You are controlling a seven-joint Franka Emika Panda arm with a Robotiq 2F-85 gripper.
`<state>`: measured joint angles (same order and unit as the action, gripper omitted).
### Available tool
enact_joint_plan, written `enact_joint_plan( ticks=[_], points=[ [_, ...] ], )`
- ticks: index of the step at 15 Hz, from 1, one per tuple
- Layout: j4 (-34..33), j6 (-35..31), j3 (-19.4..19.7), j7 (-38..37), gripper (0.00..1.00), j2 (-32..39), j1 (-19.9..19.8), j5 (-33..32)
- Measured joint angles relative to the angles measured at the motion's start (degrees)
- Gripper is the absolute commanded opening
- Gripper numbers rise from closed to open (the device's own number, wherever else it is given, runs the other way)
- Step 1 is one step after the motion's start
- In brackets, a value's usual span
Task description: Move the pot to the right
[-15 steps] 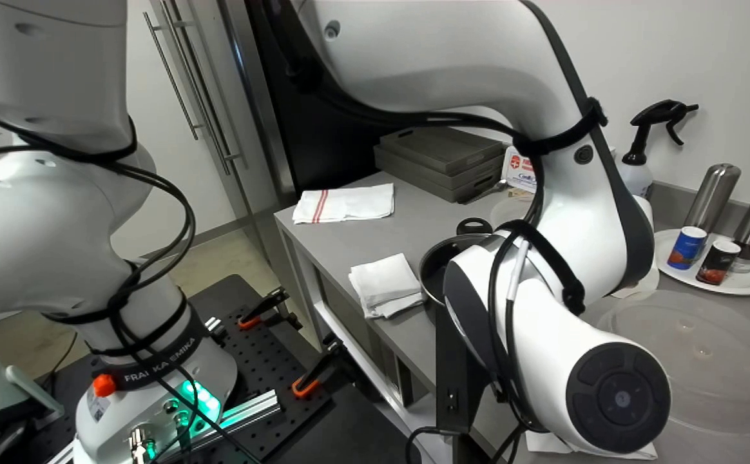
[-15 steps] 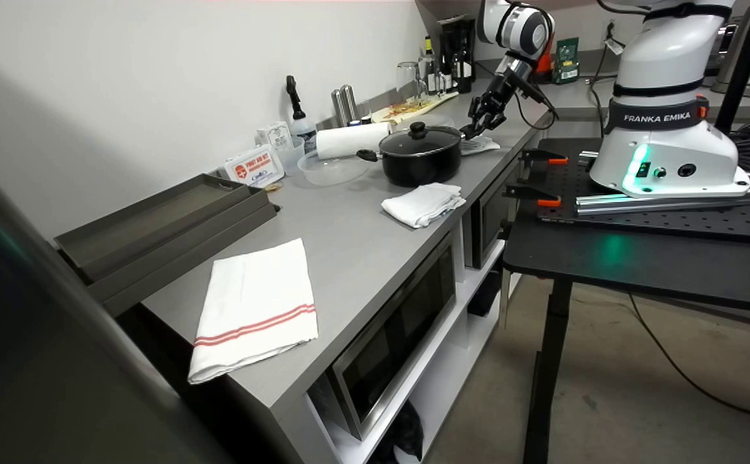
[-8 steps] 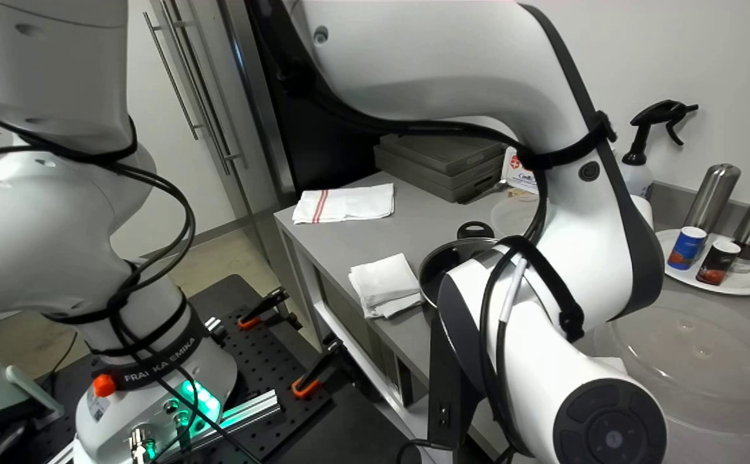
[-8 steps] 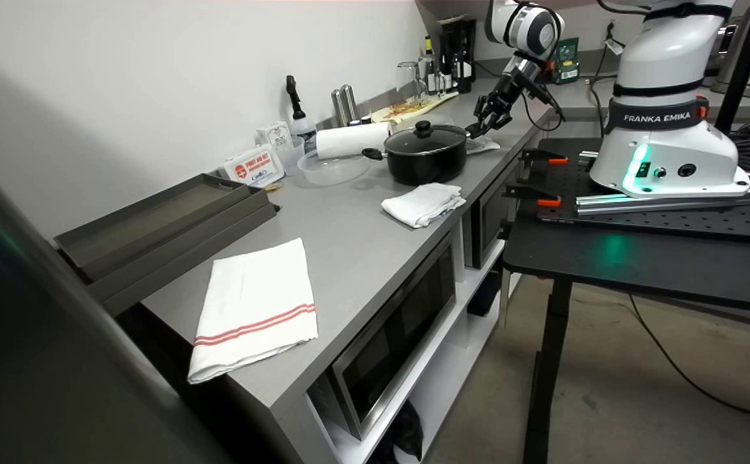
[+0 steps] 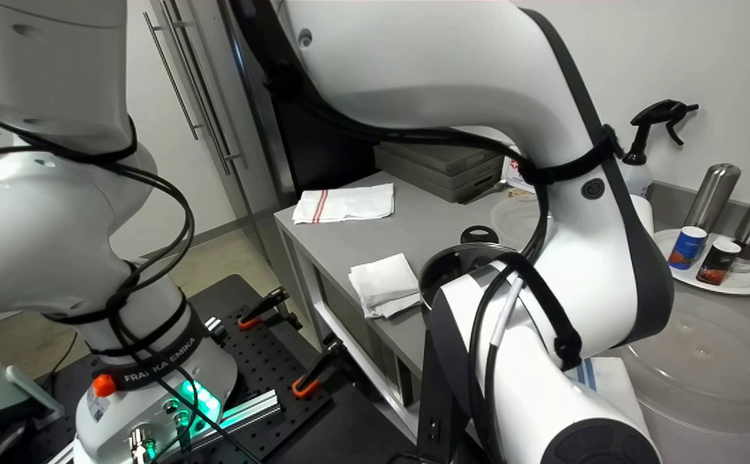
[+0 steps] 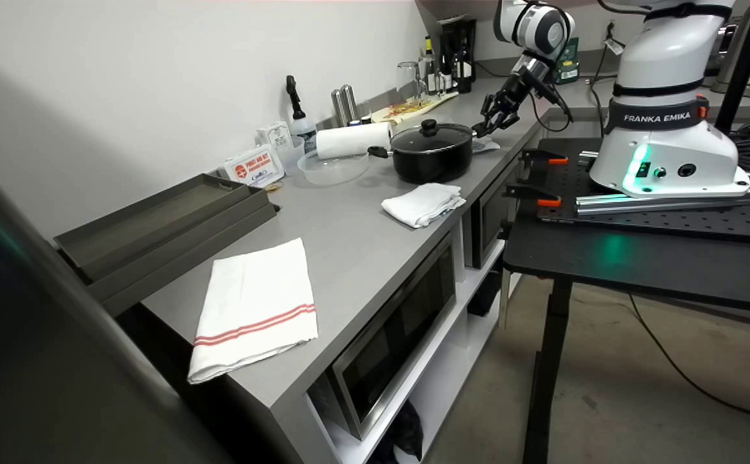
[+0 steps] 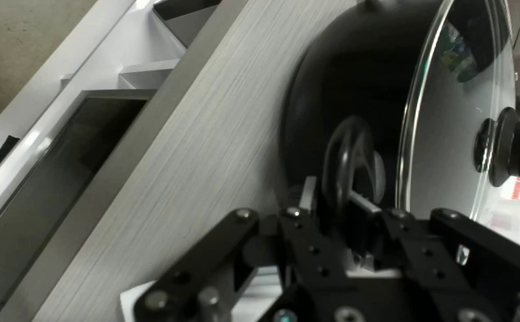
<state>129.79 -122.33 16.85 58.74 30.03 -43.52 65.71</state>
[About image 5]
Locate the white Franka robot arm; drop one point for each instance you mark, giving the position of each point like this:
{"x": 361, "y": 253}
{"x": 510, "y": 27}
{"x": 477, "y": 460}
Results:
{"x": 441, "y": 59}

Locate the white towel red stripes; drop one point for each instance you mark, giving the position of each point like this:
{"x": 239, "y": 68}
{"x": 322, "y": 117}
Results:
{"x": 348, "y": 205}

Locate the plain white folded cloth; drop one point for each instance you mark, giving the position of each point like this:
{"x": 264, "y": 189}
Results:
{"x": 382, "y": 284}

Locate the tall black cabinet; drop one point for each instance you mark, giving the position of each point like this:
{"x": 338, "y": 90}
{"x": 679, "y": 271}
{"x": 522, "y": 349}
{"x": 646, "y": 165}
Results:
{"x": 322, "y": 144}

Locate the black breadboard table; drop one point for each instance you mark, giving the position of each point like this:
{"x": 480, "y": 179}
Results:
{"x": 260, "y": 362}

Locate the spray bottle black trigger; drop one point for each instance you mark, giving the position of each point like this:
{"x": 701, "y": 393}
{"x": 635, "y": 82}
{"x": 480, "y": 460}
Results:
{"x": 660, "y": 113}

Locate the blue spice jar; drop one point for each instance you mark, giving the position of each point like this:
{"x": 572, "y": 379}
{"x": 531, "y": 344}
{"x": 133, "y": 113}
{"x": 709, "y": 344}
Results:
{"x": 686, "y": 247}

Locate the brown spice jar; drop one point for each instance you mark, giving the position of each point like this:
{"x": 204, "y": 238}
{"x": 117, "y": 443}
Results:
{"x": 717, "y": 263}

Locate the large clear plastic lid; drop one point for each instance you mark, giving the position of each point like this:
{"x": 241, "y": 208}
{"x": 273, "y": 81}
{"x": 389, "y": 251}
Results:
{"x": 717, "y": 376}

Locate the aluminium rail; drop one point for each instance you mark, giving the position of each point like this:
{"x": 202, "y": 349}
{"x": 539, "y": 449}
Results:
{"x": 249, "y": 409}

